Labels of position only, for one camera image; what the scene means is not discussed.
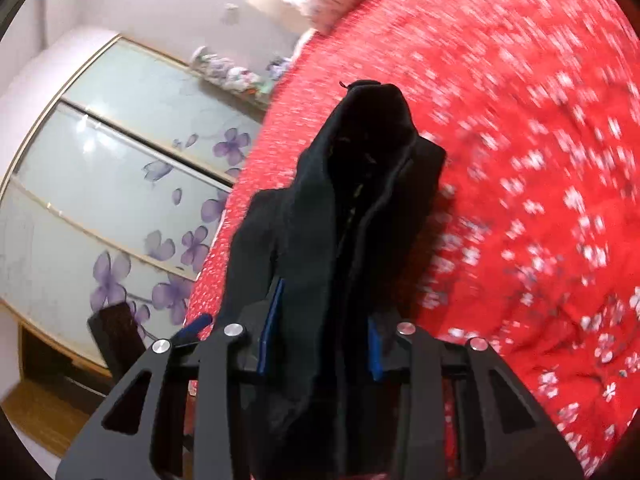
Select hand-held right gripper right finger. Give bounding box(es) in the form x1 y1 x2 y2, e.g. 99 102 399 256
366 316 586 480

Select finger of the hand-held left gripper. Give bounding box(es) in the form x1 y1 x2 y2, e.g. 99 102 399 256
172 314 214 347
87 302 149 382

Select black pants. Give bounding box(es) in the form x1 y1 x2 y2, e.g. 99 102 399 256
219 79 448 480

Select wardrobe with purple flower doors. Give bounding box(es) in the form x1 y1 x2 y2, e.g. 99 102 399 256
0 34 273 378

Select red floral bedspread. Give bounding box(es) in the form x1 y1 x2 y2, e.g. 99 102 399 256
184 0 640 480

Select column of plush toys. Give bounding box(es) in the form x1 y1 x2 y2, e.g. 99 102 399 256
191 46 273 107

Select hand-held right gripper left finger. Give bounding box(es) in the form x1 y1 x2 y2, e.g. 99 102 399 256
55 279 287 480

